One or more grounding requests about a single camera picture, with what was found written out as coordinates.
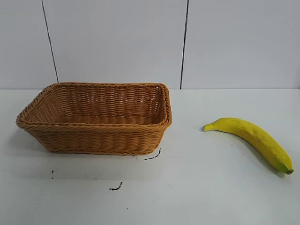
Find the yellow banana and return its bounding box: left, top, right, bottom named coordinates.
left=202, top=117, right=294, bottom=175

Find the brown woven wicker basket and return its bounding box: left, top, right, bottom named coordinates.
left=15, top=82, right=173, bottom=155

